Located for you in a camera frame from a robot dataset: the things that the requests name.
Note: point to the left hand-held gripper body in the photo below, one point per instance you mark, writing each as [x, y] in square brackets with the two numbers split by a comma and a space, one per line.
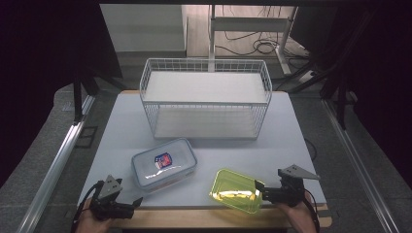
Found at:
[108, 207]

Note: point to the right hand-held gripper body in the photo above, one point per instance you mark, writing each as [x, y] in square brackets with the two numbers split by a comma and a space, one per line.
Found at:
[288, 194]

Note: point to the yellow-green plastic container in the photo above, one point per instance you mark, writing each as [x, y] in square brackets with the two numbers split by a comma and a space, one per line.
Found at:
[233, 185]

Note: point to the person's right hand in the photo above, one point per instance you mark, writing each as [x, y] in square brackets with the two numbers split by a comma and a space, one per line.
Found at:
[298, 218]

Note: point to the person's left hand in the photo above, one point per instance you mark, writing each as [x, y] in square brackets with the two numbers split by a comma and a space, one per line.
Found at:
[86, 225]

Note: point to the clear blue-lidded food container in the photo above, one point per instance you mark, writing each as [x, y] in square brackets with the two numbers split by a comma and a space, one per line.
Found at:
[145, 169]

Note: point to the black metal stand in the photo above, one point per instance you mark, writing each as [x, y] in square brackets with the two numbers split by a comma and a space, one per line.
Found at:
[77, 97]
[340, 100]

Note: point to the white power strip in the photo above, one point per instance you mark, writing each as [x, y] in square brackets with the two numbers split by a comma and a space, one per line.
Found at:
[306, 77]

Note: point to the dark curtain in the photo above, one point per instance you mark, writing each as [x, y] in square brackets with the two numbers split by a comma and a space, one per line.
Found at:
[382, 64]
[39, 64]

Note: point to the white cabinet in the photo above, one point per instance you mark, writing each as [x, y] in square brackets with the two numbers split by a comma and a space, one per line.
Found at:
[142, 29]

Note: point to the aluminium rail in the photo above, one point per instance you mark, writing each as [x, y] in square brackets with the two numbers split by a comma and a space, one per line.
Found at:
[55, 168]
[356, 161]

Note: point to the white metal desk frame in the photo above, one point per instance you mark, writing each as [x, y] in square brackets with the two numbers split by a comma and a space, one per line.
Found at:
[249, 24]

